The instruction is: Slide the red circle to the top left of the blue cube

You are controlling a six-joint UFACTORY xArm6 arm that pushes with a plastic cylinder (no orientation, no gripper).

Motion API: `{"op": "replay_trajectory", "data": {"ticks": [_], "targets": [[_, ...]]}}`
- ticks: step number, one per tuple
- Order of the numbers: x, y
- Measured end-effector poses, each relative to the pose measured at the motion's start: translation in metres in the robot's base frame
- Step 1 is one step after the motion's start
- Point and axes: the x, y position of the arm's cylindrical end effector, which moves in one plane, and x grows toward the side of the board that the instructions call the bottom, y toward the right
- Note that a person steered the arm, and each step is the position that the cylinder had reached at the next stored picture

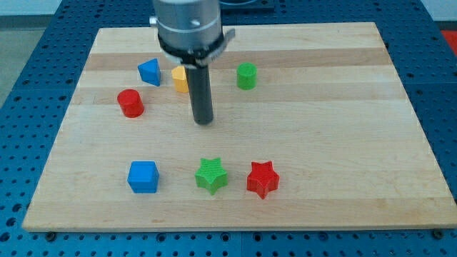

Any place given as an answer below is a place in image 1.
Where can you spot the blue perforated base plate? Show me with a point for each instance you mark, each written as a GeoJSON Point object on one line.
{"type": "Point", "coordinates": [33, 111]}

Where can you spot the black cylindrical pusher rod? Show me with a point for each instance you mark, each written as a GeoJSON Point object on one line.
{"type": "Point", "coordinates": [200, 95]}

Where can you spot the green star block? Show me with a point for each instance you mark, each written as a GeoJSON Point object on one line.
{"type": "Point", "coordinates": [211, 175]}

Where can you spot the wooden board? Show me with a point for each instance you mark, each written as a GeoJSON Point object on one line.
{"type": "Point", "coordinates": [328, 109]}

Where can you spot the red cylinder block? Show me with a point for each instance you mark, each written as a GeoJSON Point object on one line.
{"type": "Point", "coordinates": [130, 103]}

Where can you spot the metal hose clamp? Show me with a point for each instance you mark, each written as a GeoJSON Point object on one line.
{"type": "Point", "coordinates": [197, 58]}

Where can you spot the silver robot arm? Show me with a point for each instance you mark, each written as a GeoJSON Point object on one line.
{"type": "Point", "coordinates": [188, 25]}

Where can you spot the blue triangular prism block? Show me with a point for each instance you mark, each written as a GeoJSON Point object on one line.
{"type": "Point", "coordinates": [150, 72]}

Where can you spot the green cylinder block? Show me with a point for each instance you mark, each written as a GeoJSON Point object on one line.
{"type": "Point", "coordinates": [246, 75]}

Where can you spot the yellow pentagon block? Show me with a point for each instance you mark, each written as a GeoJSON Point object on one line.
{"type": "Point", "coordinates": [180, 81]}

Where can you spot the red star block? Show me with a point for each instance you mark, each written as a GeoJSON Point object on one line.
{"type": "Point", "coordinates": [262, 179]}

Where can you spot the blue cube block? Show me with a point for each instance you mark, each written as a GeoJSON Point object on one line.
{"type": "Point", "coordinates": [143, 177]}

